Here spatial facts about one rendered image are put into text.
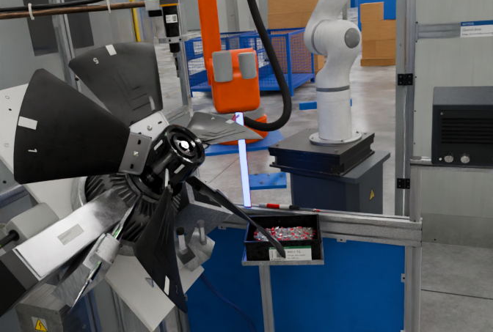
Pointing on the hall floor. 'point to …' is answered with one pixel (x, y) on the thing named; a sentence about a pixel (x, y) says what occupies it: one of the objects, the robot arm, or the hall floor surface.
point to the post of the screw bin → (266, 298)
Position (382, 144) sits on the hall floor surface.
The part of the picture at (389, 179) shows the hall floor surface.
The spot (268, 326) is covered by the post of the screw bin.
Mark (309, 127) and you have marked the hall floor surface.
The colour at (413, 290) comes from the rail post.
